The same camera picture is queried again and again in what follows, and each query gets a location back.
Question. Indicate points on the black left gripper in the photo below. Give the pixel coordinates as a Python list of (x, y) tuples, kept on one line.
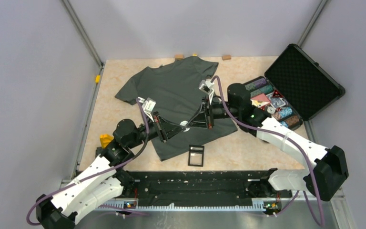
[(163, 135)]

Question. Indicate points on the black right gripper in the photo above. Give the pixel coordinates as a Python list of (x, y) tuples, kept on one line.
[(199, 123)]

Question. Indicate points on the blue round brooch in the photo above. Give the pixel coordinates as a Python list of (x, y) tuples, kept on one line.
[(185, 126)]

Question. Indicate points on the dark grey t-shirt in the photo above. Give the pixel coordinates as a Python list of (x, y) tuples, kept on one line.
[(175, 89)]

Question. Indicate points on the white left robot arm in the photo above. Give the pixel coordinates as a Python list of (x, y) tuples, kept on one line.
[(104, 178)]

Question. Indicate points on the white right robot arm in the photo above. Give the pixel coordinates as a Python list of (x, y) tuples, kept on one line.
[(325, 169)]

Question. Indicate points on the black square brooch stand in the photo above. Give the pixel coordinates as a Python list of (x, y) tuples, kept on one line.
[(196, 156)]

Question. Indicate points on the tan wooden block right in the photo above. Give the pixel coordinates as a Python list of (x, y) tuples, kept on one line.
[(226, 57)]

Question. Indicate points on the tan wooden block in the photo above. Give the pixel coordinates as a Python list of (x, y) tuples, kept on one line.
[(226, 57), (179, 56)]

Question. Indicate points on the tan wooden block left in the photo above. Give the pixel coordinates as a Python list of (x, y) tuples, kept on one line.
[(179, 56)]

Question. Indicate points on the yellow triangular wedge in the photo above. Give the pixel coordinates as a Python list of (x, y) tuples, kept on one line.
[(105, 139)]

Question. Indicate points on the black poker chip case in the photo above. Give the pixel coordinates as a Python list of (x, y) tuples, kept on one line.
[(296, 87)]

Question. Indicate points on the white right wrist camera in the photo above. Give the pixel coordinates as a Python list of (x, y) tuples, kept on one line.
[(207, 86)]

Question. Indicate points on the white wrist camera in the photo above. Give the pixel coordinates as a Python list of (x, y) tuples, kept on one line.
[(207, 86), (147, 106)]

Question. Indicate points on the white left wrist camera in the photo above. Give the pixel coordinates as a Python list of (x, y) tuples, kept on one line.
[(147, 106)]

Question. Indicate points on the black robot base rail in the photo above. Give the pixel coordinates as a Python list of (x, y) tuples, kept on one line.
[(199, 188)]

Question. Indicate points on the yellow wall bracket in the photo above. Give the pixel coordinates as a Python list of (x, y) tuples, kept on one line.
[(97, 79)]

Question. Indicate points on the white slotted cable duct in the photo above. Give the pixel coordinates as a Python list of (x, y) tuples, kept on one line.
[(256, 206)]

